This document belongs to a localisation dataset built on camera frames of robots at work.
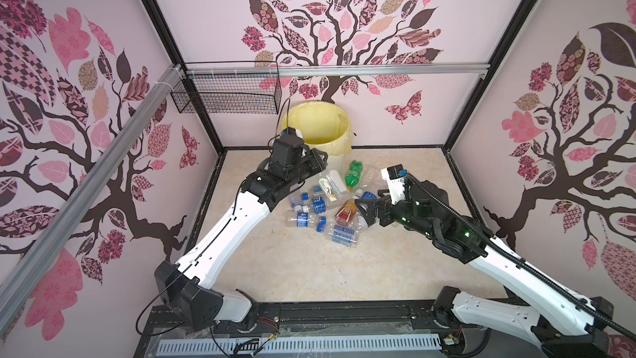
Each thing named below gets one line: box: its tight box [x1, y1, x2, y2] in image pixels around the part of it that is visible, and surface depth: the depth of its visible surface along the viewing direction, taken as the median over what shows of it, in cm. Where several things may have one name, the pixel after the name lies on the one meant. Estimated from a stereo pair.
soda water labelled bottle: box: [323, 223, 359, 247], surface depth 89 cm
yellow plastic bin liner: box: [280, 100, 355, 156], surface depth 100 cm
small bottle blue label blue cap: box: [285, 210, 328, 233], surface depth 94 cm
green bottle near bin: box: [345, 159, 363, 193], surface depth 106 cm
